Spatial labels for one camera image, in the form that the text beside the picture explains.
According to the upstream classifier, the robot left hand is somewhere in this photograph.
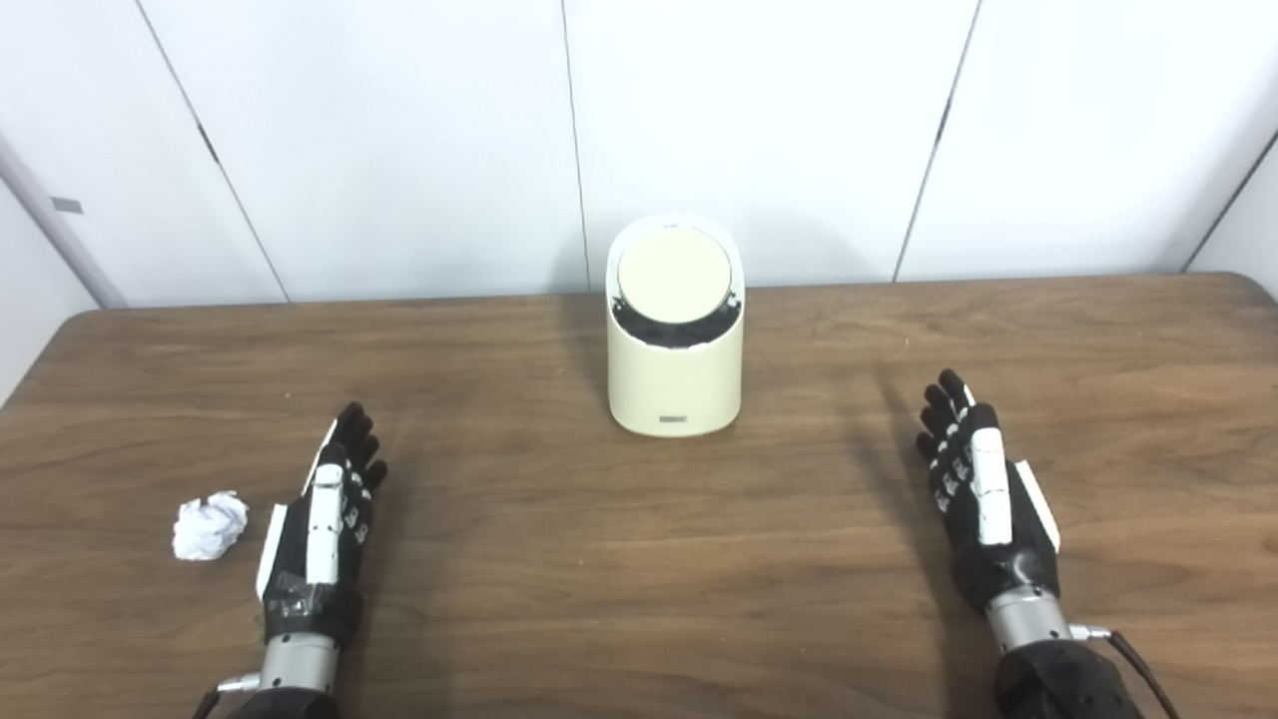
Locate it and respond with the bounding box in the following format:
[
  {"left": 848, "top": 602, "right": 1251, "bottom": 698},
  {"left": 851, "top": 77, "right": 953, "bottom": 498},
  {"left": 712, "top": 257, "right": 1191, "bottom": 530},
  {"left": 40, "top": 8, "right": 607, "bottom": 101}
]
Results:
[{"left": 257, "top": 402, "right": 388, "bottom": 646}]

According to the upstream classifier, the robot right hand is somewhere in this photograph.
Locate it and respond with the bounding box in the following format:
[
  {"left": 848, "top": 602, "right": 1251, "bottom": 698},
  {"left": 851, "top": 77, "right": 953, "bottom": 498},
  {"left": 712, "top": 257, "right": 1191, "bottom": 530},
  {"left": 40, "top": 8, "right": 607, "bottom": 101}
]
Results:
[{"left": 916, "top": 369, "right": 1061, "bottom": 614}]

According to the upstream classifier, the white paper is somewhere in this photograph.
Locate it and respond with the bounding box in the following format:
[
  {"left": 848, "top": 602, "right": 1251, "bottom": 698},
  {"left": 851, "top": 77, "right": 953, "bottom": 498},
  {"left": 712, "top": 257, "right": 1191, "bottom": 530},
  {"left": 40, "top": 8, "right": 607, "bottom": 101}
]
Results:
[{"left": 172, "top": 490, "right": 250, "bottom": 562}]

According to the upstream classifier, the round cream bin lid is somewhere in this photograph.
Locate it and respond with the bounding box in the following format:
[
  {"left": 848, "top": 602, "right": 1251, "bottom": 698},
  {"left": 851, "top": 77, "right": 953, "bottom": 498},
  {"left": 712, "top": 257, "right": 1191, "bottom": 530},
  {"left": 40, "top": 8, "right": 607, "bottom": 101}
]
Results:
[{"left": 616, "top": 228, "right": 733, "bottom": 325}]

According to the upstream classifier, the cream-colored bin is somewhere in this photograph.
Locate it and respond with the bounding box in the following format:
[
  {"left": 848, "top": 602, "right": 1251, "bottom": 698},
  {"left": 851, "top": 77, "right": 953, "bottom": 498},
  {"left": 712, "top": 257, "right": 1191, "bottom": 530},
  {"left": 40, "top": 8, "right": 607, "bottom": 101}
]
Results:
[{"left": 606, "top": 213, "right": 746, "bottom": 437}]

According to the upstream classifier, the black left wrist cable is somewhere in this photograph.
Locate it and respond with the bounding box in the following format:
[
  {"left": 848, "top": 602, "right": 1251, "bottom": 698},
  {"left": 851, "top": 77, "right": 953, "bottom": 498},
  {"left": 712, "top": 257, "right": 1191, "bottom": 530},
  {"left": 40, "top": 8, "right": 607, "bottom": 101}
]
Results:
[{"left": 190, "top": 673, "right": 264, "bottom": 719}]

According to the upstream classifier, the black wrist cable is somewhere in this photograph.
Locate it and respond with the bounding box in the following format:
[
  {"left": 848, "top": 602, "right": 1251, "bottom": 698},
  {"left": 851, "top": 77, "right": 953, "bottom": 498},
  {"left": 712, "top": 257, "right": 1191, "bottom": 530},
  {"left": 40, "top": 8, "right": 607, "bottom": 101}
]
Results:
[
  {"left": 1068, "top": 624, "right": 1185, "bottom": 719},
  {"left": 190, "top": 673, "right": 264, "bottom": 719}
]

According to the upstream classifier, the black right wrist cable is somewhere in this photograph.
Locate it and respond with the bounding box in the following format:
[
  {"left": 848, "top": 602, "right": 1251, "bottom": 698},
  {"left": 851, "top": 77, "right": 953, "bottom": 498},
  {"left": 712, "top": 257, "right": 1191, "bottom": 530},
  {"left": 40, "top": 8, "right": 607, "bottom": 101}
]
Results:
[{"left": 1068, "top": 624, "right": 1185, "bottom": 719}]

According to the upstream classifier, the gray wall corner strip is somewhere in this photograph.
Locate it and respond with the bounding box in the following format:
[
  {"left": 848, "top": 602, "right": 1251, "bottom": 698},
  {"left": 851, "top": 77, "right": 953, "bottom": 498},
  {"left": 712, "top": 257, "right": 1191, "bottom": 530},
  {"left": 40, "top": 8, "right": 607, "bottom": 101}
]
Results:
[{"left": 0, "top": 130, "right": 129, "bottom": 309}]

